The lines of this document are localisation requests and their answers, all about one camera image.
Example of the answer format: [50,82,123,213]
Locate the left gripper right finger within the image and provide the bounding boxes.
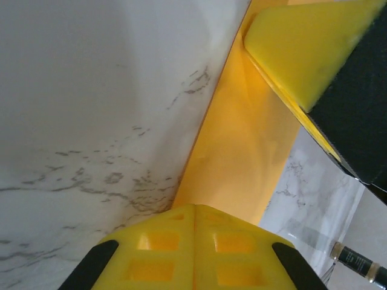
[194,204,329,290]

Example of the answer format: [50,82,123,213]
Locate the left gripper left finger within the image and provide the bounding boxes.
[59,204,196,290]

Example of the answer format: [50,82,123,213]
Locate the black cylinder with gold bands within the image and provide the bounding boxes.
[329,240,387,285]

